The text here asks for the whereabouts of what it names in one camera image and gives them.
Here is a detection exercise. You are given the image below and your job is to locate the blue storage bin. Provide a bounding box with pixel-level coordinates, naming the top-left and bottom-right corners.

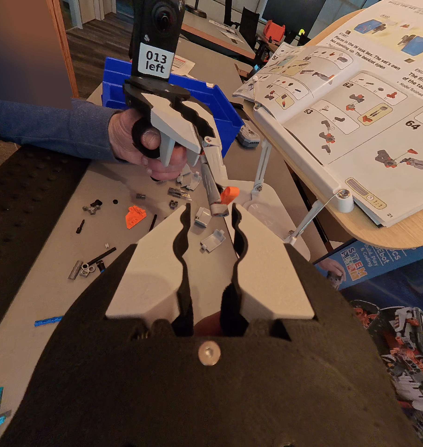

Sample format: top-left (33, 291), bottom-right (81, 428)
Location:
top-left (102, 57), bottom-right (245, 158)

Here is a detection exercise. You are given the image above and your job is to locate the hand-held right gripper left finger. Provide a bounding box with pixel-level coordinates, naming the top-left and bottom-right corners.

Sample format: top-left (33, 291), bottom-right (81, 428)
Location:
top-left (106, 203), bottom-right (192, 322)

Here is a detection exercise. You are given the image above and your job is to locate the light grey hinged panel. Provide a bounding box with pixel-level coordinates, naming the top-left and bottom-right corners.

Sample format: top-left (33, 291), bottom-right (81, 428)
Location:
top-left (199, 229), bottom-right (227, 253)

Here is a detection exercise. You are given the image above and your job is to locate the grey curved ribbed panel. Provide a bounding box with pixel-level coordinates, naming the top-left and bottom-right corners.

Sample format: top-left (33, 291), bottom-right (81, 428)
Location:
top-left (201, 139), bottom-right (230, 188)

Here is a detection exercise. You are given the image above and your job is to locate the grey motor block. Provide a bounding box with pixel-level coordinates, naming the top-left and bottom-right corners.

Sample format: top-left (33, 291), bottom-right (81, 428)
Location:
top-left (236, 126), bottom-right (261, 147)

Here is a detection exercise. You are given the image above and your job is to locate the long black axle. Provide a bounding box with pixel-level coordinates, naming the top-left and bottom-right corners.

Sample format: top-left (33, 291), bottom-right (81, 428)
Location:
top-left (87, 247), bottom-right (117, 266)

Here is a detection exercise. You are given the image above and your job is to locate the wooden support post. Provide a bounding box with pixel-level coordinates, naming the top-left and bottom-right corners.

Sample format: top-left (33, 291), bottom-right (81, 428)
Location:
top-left (45, 0), bottom-right (80, 99)

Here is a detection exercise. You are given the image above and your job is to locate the printed parts card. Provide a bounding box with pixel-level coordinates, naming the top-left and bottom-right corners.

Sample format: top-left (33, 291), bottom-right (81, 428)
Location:
top-left (169, 55), bottom-right (195, 78)

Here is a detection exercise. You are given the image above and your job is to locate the grey cylinder assembly orange connector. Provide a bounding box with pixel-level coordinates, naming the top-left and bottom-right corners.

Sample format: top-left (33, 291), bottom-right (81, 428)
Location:
top-left (200, 164), bottom-right (240, 218)

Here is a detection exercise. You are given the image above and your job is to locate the person's left hand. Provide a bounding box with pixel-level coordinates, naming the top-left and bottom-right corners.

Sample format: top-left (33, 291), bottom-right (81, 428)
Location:
top-left (108, 109), bottom-right (186, 182)

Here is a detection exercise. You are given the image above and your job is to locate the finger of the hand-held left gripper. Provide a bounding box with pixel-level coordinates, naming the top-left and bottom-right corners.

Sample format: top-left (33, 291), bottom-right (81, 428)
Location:
top-left (142, 93), bottom-right (202, 155)
top-left (179, 101), bottom-right (223, 146)

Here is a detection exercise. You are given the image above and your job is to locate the orange wedge panel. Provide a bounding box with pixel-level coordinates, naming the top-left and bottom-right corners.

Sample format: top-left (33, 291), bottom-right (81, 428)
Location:
top-left (125, 206), bottom-right (148, 230)

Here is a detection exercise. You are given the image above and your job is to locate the dark blue robot kit box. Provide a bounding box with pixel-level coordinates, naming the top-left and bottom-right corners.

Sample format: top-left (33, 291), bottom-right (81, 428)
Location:
top-left (314, 241), bottom-right (423, 433)

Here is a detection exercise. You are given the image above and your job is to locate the light grey panel piece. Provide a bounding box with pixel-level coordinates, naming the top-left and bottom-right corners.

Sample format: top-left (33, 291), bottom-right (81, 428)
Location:
top-left (176, 164), bottom-right (202, 191)

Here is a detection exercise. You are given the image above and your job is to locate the dark textured mat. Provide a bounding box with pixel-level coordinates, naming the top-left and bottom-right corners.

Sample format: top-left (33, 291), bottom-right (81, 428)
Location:
top-left (0, 141), bottom-right (90, 343)

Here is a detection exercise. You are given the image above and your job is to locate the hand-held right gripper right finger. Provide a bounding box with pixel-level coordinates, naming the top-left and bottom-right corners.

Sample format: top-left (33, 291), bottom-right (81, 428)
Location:
top-left (231, 203), bottom-right (315, 321)

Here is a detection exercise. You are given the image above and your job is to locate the instruction booklet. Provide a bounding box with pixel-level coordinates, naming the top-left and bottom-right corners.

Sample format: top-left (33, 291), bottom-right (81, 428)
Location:
top-left (232, 0), bottom-right (423, 228)

